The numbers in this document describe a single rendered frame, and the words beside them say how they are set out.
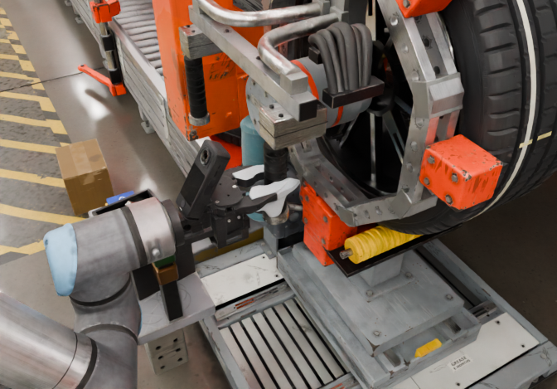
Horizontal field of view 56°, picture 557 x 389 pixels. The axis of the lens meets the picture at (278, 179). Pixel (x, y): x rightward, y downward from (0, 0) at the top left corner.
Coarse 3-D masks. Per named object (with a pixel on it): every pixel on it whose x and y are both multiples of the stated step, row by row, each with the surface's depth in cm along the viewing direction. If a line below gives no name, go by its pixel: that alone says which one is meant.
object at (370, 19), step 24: (384, 24) 99; (384, 48) 98; (384, 72) 133; (384, 96) 109; (408, 96) 98; (360, 120) 115; (384, 120) 130; (336, 144) 124; (360, 144) 125; (384, 144) 126; (360, 168) 120; (384, 168) 119; (384, 192) 109
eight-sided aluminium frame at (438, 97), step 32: (288, 0) 112; (384, 0) 78; (416, 32) 76; (416, 64) 76; (448, 64) 77; (416, 96) 77; (448, 96) 76; (416, 128) 80; (448, 128) 80; (320, 160) 121; (416, 160) 82; (320, 192) 116; (352, 192) 112; (416, 192) 86; (352, 224) 107
